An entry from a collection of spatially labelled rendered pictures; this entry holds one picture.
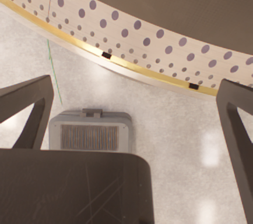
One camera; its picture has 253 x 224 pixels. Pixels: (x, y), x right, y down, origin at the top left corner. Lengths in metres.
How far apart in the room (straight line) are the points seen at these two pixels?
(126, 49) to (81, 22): 0.09
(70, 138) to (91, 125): 0.15
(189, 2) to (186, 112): 1.39
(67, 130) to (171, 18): 1.16
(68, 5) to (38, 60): 1.33
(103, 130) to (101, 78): 0.40
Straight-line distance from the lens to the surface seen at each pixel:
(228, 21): 0.33
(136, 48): 0.38
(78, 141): 1.41
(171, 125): 1.65
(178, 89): 0.42
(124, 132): 1.37
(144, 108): 1.60
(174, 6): 0.31
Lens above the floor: 1.57
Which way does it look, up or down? 83 degrees down
